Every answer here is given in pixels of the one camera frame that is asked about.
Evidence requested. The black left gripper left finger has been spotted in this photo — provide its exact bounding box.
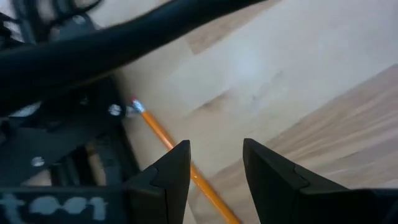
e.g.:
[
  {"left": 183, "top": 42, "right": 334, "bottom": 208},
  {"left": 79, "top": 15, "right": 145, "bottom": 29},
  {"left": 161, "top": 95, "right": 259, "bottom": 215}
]
[{"left": 0, "top": 139, "right": 192, "bottom": 224}]

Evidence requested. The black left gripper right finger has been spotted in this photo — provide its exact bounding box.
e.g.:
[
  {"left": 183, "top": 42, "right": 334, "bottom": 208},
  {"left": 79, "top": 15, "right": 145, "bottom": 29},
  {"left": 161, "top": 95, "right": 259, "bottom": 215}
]
[{"left": 243, "top": 138, "right": 398, "bottom": 224}]

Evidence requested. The orange pencil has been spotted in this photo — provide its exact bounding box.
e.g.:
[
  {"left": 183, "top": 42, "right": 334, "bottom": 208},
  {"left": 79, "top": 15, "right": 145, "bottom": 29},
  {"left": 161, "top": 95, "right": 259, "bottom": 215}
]
[{"left": 129, "top": 98, "right": 243, "bottom": 224}]

